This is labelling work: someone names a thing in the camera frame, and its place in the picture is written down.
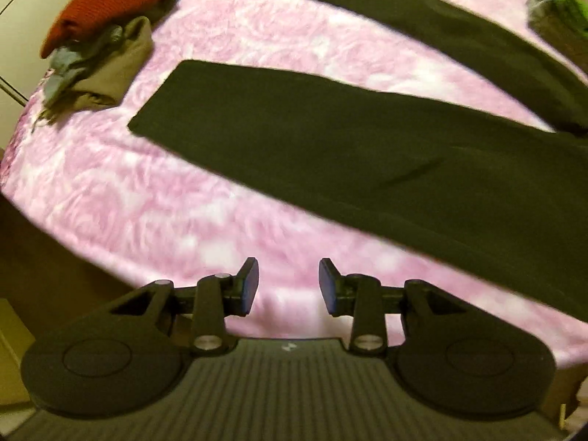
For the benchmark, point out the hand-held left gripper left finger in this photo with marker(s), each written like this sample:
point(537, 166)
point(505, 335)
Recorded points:
point(250, 285)

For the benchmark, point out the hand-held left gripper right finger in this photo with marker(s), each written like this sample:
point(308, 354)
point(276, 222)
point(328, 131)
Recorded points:
point(328, 285)

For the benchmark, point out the black pants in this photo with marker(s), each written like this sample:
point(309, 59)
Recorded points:
point(321, 147)

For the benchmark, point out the olive and grey clothes pile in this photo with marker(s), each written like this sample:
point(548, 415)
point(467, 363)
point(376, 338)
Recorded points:
point(124, 64)

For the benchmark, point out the pink floral blanket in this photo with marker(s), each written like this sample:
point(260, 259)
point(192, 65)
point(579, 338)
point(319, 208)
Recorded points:
point(138, 202)

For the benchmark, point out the crumpled grey-blue garment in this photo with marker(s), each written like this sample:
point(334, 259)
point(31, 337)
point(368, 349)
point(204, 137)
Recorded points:
point(69, 62)

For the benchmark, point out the dark grey garment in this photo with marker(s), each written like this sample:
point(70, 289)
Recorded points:
point(171, 2)

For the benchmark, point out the red knit sweater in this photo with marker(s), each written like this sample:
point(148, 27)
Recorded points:
point(105, 4)

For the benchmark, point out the folded olive garment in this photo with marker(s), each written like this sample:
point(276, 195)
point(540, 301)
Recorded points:
point(558, 36)

